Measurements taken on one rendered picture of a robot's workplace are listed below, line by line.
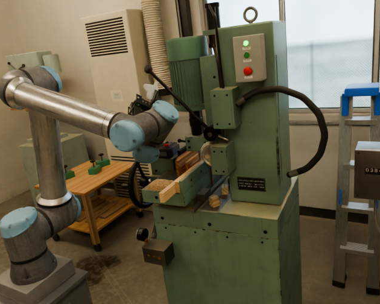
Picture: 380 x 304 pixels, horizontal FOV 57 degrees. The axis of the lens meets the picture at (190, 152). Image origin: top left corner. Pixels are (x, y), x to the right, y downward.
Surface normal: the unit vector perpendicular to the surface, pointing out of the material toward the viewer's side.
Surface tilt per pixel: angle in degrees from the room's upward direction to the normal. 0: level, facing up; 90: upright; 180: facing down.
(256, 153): 90
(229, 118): 90
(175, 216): 90
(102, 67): 90
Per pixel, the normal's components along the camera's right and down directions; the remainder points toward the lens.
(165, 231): -0.44, 0.32
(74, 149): 0.88, 0.04
